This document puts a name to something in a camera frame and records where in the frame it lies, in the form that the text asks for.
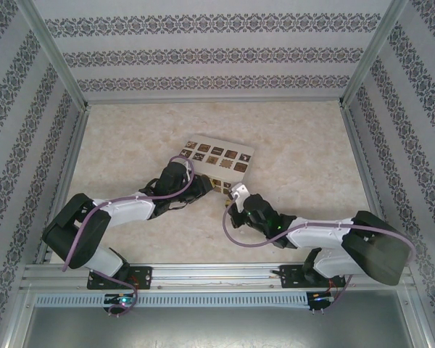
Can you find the white patterned tin box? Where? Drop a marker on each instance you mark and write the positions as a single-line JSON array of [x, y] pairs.
[[221, 145]]

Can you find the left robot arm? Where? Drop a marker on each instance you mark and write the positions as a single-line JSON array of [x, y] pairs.
[[130, 210]]

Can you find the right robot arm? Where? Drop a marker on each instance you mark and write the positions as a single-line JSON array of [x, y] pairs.
[[319, 233]]

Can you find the controller board with led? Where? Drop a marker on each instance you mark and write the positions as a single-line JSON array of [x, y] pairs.
[[121, 300], [320, 299]]

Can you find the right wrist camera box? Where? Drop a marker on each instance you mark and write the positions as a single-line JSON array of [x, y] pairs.
[[244, 194]]

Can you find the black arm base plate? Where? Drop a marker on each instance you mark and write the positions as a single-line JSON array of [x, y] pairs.
[[143, 275], [288, 277]]

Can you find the aluminium mounting rail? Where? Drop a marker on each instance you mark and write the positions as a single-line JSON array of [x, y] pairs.
[[217, 272]]

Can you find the aluminium side rail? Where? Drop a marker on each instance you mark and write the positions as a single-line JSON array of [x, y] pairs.
[[63, 163]]

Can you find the aluminium frame post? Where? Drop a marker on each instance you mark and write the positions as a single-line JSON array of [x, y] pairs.
[[373, 54], [54, 54]]

